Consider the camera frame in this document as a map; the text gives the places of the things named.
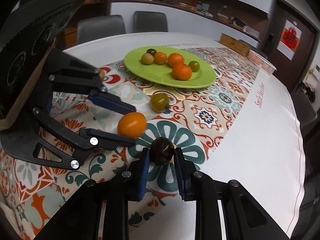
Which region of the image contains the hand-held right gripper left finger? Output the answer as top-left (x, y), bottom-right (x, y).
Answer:
top-left (32, 147), bottom-right (151, 240)

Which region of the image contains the white plastic basket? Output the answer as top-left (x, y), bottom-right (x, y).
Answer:
top-left (249, 50), bottom-right (277, 74)

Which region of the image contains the white tablecloth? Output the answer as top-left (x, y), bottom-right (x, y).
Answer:
top-left (0, 31), bottom-right (307, 240)

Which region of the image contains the grey dining chair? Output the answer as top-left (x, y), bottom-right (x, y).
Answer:
top-left (291, 91), bottom-right (319, 138)
top-left (77, 15), bottom-right (126, 45)
top-left (133, 11), bottom-right (168, 33)

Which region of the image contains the dark brown door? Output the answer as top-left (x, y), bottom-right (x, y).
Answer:
top-left (260, 5), bottom-right (317, 83)

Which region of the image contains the wooden box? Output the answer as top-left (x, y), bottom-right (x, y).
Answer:
top-left (219, 33), bottom-right (252, 57)

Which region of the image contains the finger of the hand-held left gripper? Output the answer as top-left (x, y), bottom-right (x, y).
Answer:
top-left (0, 106), bottom-right (136, 170)
top-left (41, 48), bottom-right (137, 115)

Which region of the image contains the red wall poster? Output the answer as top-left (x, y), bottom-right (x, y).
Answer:
top-left (276, 20), bottom-right (303, 60)

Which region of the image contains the orange mandarin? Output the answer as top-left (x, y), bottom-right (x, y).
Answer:
top-left (154, 52), bottom-right (168, 65)
top-left (167, 53), bottom-right (184, 67)
top-left (171, 64), bottom-right (192, 81)
top-left (117, 112), bottom-right (147, 138)

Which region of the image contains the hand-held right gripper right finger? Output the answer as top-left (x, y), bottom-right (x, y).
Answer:
top-left (174, 147), bottom-right (291, 240)

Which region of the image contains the green plate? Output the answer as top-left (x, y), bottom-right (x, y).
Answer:
top-left (123, 46), bottom-right (216, 89)

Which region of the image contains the patterned table runner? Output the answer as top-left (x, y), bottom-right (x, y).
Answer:
top-left (0, 46), bottom-right (260, 240)

